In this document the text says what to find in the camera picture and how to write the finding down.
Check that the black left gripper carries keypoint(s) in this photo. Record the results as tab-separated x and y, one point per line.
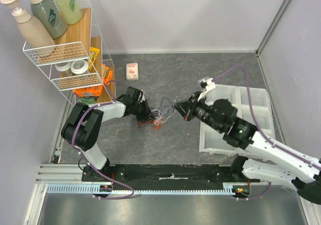
147	114

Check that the yellow snack packet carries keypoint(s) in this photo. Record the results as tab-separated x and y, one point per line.
94	52

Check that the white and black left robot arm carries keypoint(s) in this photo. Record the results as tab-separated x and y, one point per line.
82	127

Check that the orange flat package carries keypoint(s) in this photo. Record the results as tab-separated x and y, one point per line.
88	91

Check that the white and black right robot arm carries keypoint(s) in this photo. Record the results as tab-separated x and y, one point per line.
289	167

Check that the green box on shelf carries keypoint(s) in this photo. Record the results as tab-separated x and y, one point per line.
88	99

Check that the orange box on shelf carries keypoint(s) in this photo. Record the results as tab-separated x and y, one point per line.
107	73

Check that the aluminium frame rail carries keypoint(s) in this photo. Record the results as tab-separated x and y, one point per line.
59	174

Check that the white and red small box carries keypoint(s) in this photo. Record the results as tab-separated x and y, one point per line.
132	72

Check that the slotted white cable duct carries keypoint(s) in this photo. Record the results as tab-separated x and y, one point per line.
106	189

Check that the white compartment organizer tray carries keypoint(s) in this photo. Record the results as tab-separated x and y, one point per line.
212	142

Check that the dark green pump bottle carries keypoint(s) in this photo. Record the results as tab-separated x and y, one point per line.
49	16

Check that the light green bottle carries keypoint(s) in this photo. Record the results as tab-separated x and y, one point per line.
70	11

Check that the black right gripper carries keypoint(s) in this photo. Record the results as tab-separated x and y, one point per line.
190	108

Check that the white wire shelf rack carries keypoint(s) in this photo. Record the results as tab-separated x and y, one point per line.
75	45

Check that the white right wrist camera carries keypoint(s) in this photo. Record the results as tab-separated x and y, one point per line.
207	84

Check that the beige pump bottle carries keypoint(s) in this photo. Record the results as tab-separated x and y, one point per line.
32	29

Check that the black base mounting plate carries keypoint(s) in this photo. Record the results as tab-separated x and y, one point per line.
207	172

